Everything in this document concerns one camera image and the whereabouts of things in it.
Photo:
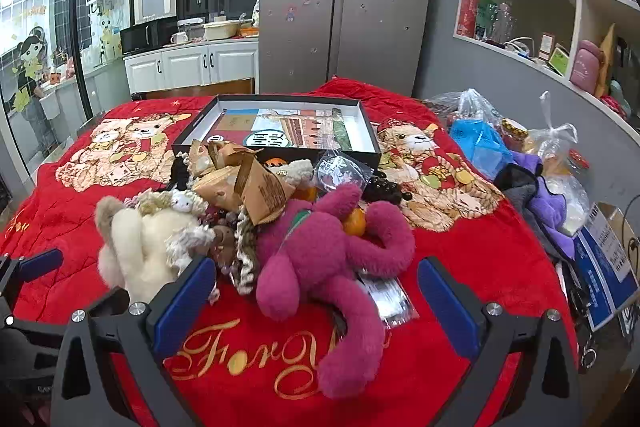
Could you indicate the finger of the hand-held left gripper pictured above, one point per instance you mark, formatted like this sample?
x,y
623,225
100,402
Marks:
x,y
37,264

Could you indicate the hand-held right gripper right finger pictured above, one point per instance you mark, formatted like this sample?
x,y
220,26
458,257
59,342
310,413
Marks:
x,y
447,307

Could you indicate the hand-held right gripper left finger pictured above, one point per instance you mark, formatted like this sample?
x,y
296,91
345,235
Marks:
x,y
185,302

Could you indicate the cream knitted scrunchie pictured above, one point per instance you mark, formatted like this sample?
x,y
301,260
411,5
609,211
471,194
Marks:
x,y
192,244

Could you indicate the white plush bear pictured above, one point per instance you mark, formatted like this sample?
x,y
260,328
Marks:
x,y
150,252

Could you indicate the beige plush toy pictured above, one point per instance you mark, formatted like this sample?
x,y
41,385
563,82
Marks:
x,y
107,217

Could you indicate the brown paper packet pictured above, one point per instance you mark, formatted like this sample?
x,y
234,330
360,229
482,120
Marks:
x,y
265,192
220,189
230,153

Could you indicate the pink plush rabbit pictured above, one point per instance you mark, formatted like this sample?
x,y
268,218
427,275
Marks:
x,y
310,257

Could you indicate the black cardboard box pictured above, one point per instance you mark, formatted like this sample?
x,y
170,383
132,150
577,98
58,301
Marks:
x,y
300,132

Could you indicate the silver foil packet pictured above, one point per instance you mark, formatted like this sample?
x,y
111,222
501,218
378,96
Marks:
x,y
392,302

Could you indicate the red printed blanket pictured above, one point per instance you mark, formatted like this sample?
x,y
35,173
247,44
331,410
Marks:
x,y
465,252

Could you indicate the black white patterned scrunchie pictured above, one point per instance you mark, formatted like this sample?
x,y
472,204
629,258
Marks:
x,y
246,257

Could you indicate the orange tangerine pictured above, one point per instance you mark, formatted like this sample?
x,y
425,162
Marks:
x,y
356,222

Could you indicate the purple cloth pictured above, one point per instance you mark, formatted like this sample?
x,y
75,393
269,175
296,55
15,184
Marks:
x,y
550,207

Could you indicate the blue white carton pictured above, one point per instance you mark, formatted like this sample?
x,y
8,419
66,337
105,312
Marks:
x,y
605,267

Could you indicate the blue plastic bag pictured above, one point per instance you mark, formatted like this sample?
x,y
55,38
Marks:
x,y
480,147

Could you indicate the clear plastic packet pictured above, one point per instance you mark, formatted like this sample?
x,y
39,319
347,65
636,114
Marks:
x,y
340,172

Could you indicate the white plastic bag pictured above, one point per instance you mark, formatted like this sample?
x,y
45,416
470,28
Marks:
x,y
560,147

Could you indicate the clear plastic bag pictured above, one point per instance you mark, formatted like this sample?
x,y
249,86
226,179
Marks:
x,y
465,107

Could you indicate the glass sliding door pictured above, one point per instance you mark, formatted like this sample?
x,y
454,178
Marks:
x,y
45,32

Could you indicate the white kitchen cabinet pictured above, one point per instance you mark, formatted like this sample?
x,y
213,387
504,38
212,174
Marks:
x,y
190,64

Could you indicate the black microwave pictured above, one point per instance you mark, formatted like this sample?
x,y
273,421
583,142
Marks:
x,y
145,37

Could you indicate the white mug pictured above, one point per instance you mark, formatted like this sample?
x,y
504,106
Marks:
x,y
177,39

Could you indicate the cream pot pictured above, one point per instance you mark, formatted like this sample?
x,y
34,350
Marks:
x,y
220,29

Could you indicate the pink container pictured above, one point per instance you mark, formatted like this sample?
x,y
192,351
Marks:
x,y
585,67

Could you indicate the green box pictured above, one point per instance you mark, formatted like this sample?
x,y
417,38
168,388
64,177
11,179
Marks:
x,y
485,19

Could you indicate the red box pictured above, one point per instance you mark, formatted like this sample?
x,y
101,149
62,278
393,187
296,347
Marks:
x,y
470,9

